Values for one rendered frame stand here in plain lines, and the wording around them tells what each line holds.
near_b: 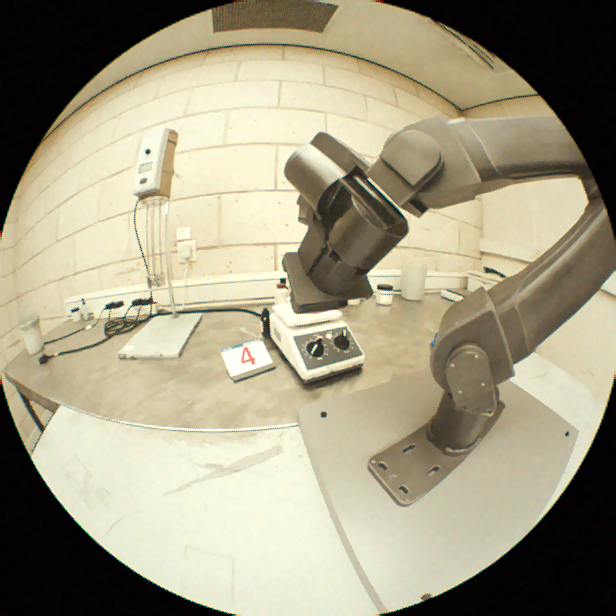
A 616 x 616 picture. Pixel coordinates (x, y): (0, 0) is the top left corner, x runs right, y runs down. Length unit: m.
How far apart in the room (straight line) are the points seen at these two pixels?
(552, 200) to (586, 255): 1.42
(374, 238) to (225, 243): 0.77
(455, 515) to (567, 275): 0.21
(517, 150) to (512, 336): 0.13
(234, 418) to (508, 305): 0.34
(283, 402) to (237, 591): 0.30
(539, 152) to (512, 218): 1.49
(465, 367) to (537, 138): 0.19
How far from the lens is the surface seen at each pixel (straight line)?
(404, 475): 0.22
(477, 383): 0.17
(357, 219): 0.17
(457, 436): 0.23
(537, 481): 0.30
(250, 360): 0.43
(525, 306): 0.17
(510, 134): 0.19
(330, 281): 0.22
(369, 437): 0.26
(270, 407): 0.34
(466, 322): 0.16
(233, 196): 0.91
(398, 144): 0.15
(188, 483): 0.28
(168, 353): 0.53
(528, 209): 1.65
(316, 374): 0.37
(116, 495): 0.32
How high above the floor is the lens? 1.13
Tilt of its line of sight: 17 degrees down
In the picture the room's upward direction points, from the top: straight up
